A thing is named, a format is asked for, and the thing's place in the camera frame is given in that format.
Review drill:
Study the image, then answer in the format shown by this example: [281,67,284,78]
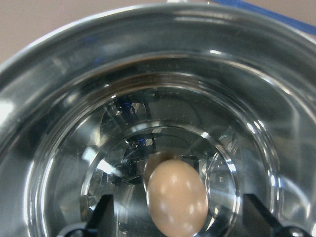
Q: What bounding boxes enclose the brown egg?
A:
[146,159,208,237]

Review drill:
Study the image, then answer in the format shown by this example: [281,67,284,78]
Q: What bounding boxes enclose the white electric cooking pot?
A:
[0,3,316,237]

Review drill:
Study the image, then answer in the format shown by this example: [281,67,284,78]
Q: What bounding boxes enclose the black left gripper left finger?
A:
[85,194,115,237]

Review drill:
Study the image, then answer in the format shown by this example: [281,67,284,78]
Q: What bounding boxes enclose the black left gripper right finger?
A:
[242,194,282,237]

